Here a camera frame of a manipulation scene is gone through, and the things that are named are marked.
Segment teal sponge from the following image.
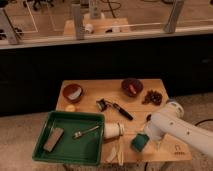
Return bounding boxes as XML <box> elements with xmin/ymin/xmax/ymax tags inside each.
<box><xmin>131</xmin><ymin>133</ymin><xmax>149</xmax><ymax>152</ymax></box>

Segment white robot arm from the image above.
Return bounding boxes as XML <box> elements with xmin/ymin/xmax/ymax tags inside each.
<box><xmin>144</xmin><ymin>99</ymin><xmax>213</xmax><ymax>157</ymax></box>

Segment dark red bowl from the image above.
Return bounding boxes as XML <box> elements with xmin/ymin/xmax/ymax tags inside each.
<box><xmin>121</xmin><ymin>78</ymin><xmax>143</xmax><ymax>97</ymax></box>

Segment brown bowl with white content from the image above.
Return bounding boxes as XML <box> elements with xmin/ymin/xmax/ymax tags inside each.
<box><xmin>62</xmin><ymin>84</ymin><xmax>83</xmax><ymax>103</ymax></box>

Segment small yellow fruit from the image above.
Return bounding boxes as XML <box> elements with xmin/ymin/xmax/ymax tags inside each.
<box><xmin>65</xmin><ymin>104</ymin><xmax>76</xmax><ymax>112</ymax></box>

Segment white paper cup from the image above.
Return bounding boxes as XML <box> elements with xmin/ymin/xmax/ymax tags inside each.
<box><xmin>104</xmin><ymin>123</ymin><xmax>125</xmax><ymax>139</ymax></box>

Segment bunch of dark grapes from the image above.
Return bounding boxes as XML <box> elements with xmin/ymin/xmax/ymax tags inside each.
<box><xmin>142</xmin><ymin>90</ymin><xmax>163</xmax><ymax>106</ymax></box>

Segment small dark glass jar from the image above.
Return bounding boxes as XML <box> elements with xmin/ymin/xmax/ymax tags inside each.
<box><xmin>146</xmin><ymin>114</ymin><xmax>152</xmax><ymax>122</ymax></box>

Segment metal spoon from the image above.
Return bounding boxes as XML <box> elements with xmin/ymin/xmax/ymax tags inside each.
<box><xmin>72</xmin><ymin>125</ymin><xmax>100</xmax><ymax>139</ymax></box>

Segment green plastic tray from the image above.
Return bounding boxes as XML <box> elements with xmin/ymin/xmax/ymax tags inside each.
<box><xmin>32</xmin><ymin>111</ymin><xmax>105</xmax><ymax>166</ymax></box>

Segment brown rectangular block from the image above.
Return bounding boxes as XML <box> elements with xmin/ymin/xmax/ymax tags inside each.
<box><xmin>43</xmin><ymin>128</ymin><xmax>64</xmax><ymax>152</ymax></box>

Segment black handled peeler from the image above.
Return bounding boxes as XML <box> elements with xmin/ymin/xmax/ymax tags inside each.
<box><xmin>96</xmin><ymin>99</ymin><xmax>133</xmax><ymax>121</ymax></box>

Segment black cable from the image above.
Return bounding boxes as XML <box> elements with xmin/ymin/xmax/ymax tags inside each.
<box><xmin>194</xmin><ymin>118</ymin><xmax>213</xmax><ymax>128</ymax></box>

